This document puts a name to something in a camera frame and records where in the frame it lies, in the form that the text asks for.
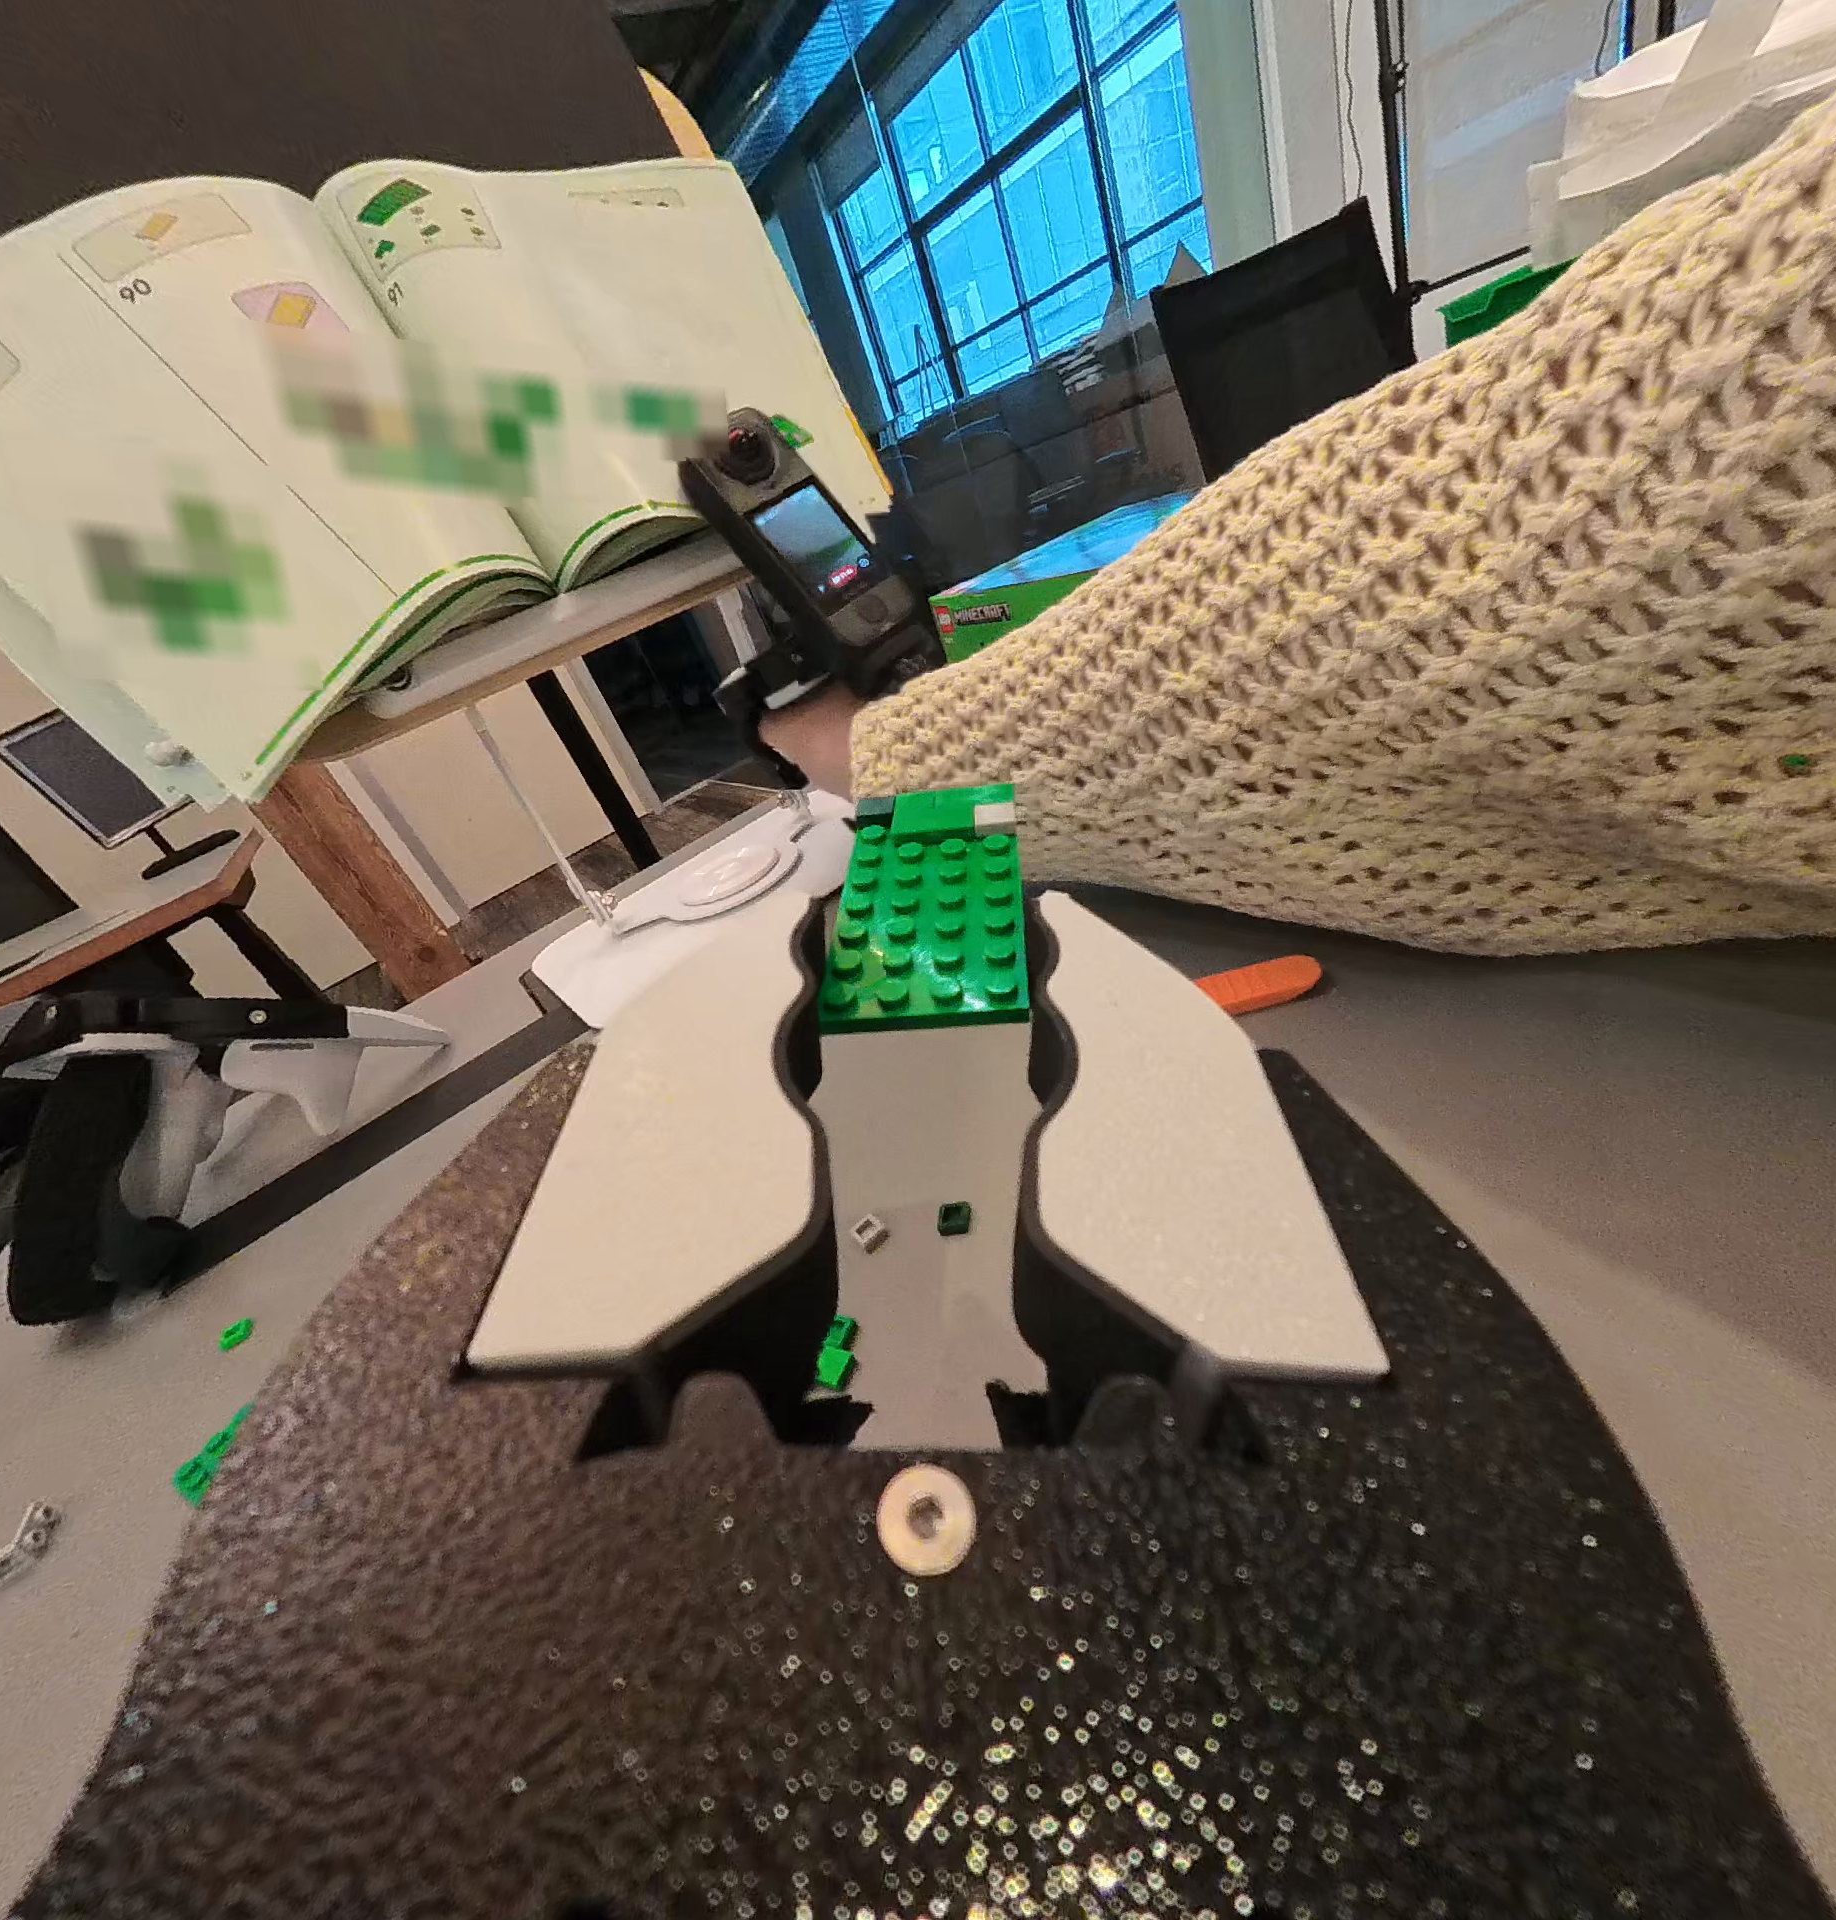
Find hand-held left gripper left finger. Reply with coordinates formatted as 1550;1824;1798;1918
463;892;839;1399

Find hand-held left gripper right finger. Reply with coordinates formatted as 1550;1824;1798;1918
1010;888;1395;1384

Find green L-shaped lego tile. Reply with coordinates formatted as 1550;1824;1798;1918
887;784;1020;840

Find green lego base plate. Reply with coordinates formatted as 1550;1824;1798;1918
815;781;1037;1037

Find person's right forearm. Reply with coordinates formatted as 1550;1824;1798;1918
845;72;1836;960

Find green lego set box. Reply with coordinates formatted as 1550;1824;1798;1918
927;492;1208;661

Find orange lego brick separator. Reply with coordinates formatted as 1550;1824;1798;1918
1193;953;1326;1019

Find pile of loose lego pieces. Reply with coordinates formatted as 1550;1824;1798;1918
0;1313;862;1588

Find lego instruction booklet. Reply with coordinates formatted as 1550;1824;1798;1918
0;155;892;805

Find person's right hand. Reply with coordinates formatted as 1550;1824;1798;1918
760;703;862;792

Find black and white tool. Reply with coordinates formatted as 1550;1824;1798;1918
0;988;451;1329

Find wooden side table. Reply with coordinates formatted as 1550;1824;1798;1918
0;754;480;1038

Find black chair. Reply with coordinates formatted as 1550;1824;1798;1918
1147;194;1417;484

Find black tripod stand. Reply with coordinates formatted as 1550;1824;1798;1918
1368;0;1424;361

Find small tablet screen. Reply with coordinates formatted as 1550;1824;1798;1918
0;708;242;884

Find green plastic storage crates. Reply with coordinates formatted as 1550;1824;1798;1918
1434;256;1583;350

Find white crumpled paper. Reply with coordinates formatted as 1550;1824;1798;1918
1523;0;1836;274

